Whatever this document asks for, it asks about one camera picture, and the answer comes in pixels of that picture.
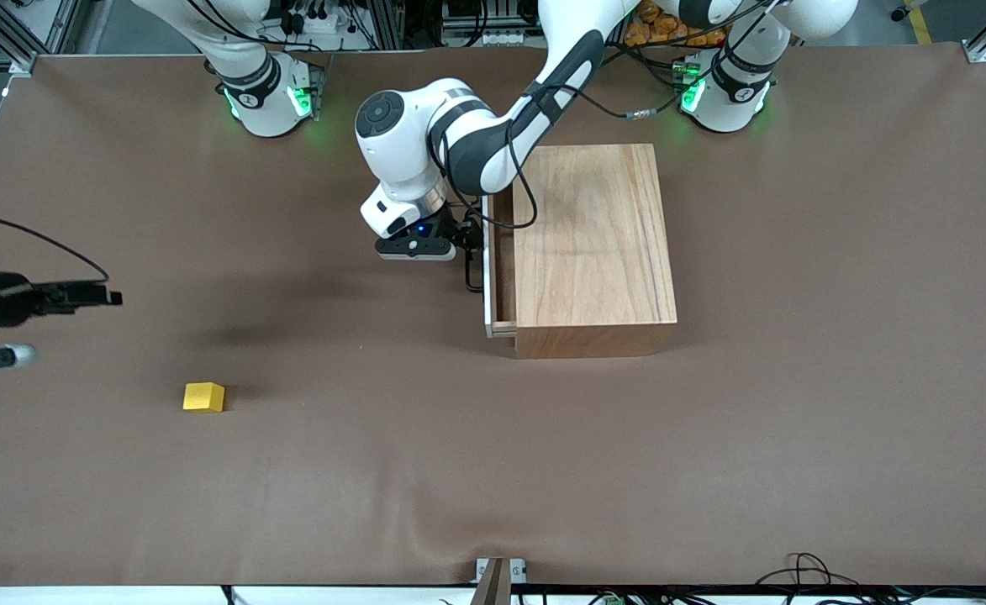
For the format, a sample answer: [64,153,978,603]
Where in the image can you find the wooden drawer with black handle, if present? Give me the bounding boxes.
[466,192,518,339]

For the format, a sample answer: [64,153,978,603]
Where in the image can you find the yellow block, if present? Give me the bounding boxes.
[182,382,226,413]

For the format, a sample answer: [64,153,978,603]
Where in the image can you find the wooden drawer cabinet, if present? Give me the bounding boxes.
[511,144,678,360]

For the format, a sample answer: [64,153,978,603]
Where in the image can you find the white power strip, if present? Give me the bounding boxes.
[278,0,351,40]

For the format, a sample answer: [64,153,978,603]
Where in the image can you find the orange mesh bag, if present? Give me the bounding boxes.
[625,0,720,49]

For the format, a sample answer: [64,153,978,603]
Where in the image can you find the brown table mat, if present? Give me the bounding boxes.
[0,44,986,587]

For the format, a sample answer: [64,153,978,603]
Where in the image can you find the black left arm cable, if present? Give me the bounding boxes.
[451,0,779,232]

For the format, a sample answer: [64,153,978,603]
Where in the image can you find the aluminium frame post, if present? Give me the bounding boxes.
[365,0,407,50]

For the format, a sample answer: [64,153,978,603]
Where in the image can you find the metal table edge bracket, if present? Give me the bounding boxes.
[473,556,529,605]

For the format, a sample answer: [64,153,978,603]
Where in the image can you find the black cable bundle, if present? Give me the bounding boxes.
[753,552,867,605]

